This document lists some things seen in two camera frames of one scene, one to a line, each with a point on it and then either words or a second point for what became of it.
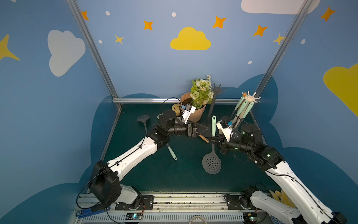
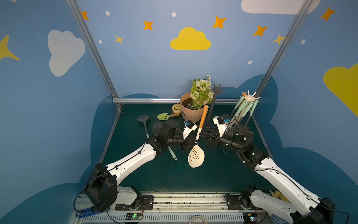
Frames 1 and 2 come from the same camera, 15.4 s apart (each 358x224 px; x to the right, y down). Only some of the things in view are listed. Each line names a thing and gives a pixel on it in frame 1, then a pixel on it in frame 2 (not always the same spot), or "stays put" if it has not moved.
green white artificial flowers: x=201 y=93 stays put
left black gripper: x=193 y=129 to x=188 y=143
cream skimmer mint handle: x=240 y=110 stays put
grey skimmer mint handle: x=211 y=164 to x=252 y=111
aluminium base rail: x=191 y=208 stays put
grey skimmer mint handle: x=227 y=118 stays put
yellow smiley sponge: x=176 y=107 stays put
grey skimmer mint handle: x=236 y=133 stays put
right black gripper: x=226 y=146 to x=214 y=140
